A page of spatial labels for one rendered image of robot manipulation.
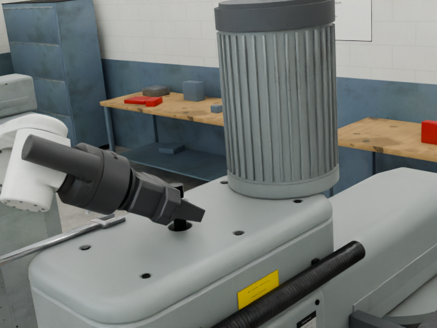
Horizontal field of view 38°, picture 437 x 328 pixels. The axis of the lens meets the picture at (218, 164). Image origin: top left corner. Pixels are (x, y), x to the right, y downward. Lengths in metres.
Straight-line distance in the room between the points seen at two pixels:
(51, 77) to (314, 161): 7.57
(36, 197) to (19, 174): 0.04
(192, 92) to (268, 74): 5.84
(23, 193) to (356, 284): 0.65
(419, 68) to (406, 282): 4.21
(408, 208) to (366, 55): 4.41
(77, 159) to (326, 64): 0.44
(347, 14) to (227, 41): 4.79
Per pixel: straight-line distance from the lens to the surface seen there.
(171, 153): 7.28
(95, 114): 8.47
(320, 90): 1.04
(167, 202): 0.89
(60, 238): 0.99
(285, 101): 1.01
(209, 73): 7.05
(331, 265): 1.03
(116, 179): 0.87
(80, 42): 8.29
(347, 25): 5.80
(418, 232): 1.38
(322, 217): 1.04
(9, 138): 0.92
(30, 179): 0.84
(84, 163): 0.83
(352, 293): 1.21
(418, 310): 1.39
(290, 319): 1.05
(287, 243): 0.98
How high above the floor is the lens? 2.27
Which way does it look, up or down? 18 degrees down
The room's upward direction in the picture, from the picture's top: 5 degrees counter-clockwise
